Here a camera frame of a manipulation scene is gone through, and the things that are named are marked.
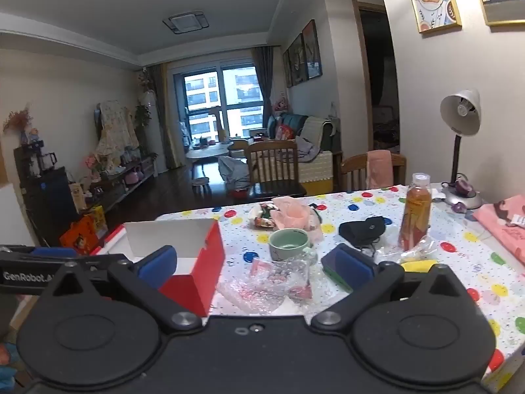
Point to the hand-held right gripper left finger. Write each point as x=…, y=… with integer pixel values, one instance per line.
x=158, y=266

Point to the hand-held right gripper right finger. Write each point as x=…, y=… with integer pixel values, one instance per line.
x=357, y=264

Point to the green and purple sponge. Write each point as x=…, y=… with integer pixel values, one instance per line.
x=333, y=275

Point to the red and white cardboard box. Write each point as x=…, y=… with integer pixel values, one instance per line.
x=205, y=254

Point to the yellow sponge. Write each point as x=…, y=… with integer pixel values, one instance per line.
x=418, y=266

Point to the clear bubble wrap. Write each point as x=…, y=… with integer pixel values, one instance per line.
x=262, y=283

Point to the black cloth pouch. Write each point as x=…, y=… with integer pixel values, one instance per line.
x=363, y=230

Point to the green ceramic mug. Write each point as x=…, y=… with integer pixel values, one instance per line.
x=287, y=244

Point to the orange paper bag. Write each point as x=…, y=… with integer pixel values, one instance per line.
x=82, y=230

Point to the pink plastic bag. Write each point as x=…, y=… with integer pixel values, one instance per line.
x=295, y=213

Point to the tall dark cabinet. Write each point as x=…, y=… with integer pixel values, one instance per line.
x=45, y=197

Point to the low dark media cabinet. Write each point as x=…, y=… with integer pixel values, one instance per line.
x=127, y=180

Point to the wooden chair with towel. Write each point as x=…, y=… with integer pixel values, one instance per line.
x=352, y=172

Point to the small wooden stool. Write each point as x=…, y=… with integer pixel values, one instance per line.
x=201, y=182

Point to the pink towel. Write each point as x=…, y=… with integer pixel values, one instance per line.
x=379, y=168

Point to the colourful snack packet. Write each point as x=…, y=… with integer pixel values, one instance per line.
x=262, y=215

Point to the dotted white tablecloth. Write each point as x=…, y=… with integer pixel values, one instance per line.
x=463, y=250

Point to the red floor cushion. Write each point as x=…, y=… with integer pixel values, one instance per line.
x=238, y=194

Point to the grey bag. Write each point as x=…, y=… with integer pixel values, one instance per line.
x=233, y=174

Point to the round wooden coffee table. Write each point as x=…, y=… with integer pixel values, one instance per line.
x=207, y=154

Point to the wooden chair with black seat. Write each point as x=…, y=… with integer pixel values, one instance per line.
x=272, y=168

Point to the sofa with cushions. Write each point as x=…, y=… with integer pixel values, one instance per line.
x=316, y=139

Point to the purple object on lamp base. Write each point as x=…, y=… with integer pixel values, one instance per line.
x=464, y=185

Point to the floral cloth cover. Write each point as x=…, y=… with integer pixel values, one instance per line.
x=117, y=129

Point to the beige curtain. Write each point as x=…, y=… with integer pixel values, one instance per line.
x=170, y=119

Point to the pink printed packet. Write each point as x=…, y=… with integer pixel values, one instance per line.
x=504, y=221

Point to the dried flower bunch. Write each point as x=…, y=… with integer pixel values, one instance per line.
x=18, y=119

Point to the white standing air conditioner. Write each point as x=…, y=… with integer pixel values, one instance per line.
x=148, y=102

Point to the grey desk lamp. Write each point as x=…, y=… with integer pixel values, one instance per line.
x=461, y=111

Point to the grey curtain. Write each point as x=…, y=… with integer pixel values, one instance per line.
x=263, y=86

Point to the row of dark framed pictures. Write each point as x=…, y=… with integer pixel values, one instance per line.
x=303, y=55

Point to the square ceiling light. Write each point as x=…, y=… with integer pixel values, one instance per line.
x=186, y=22

